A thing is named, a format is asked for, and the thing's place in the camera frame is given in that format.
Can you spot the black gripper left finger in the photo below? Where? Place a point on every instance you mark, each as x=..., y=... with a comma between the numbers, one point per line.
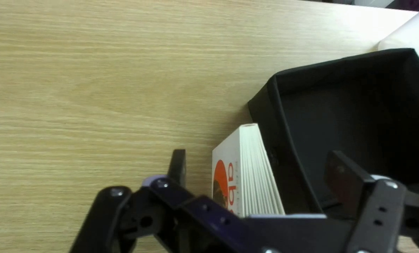
x=178, y=167

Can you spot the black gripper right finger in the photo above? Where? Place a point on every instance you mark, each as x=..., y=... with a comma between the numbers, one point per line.
x=348, y=181

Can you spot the white book with red circle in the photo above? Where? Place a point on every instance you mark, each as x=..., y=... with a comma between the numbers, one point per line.
x=243, y=175

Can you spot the black open box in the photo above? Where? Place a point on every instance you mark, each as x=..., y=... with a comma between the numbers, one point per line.
x=365, y=105

